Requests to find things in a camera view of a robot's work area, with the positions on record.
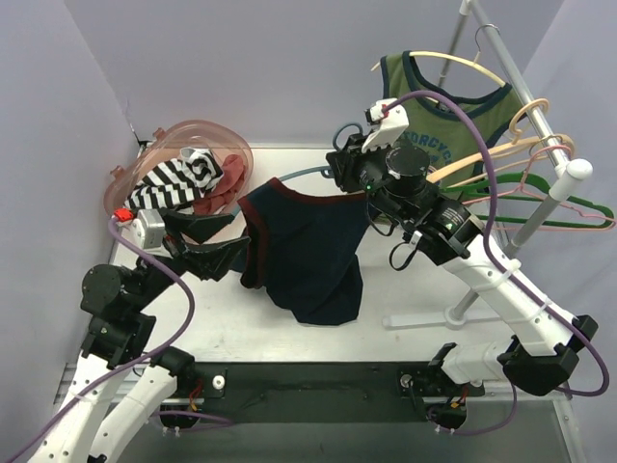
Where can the metal clothes rack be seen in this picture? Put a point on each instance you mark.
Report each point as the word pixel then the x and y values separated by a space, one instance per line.
pixel 570 175

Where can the rust red tank top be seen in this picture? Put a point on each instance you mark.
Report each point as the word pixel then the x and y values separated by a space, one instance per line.
pixel 225 192

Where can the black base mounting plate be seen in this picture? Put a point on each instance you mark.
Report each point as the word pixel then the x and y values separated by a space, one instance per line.
pixel 338 392

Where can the navy blue garment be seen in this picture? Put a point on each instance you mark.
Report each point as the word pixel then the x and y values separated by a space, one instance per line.
pixel 303 251

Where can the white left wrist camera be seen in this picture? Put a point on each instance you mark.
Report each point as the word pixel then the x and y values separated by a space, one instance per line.
pixel 143 228

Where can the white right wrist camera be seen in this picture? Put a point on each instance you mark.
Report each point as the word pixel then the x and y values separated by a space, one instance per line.
pixel 389 120

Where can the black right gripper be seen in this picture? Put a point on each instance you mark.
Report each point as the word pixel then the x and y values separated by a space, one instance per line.
pixel 340 169

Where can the pink translucent plastic basket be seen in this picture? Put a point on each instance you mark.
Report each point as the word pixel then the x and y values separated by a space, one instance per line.
pixel 166 145

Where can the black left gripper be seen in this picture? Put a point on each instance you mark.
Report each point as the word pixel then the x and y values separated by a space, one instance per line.
pixel 173 245

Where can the olive green garment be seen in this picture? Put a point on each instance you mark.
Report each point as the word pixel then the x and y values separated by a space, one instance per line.
pixel 433 127

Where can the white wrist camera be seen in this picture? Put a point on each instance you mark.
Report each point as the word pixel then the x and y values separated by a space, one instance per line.
pixel 143 228
pixel 389 120

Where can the aluminium frame rail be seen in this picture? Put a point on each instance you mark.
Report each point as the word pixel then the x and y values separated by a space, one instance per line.
pixel 67 381

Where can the beige wooden hanger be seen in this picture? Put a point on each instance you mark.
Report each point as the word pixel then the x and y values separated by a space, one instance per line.
pixel 515 145

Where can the black white striped tank top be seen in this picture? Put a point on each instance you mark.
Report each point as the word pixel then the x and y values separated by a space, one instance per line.
pixel 177 182

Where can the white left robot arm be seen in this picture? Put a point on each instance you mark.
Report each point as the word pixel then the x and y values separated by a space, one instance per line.
pixel 88 427

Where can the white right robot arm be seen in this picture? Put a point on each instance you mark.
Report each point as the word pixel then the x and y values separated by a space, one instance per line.
pixel 543 351

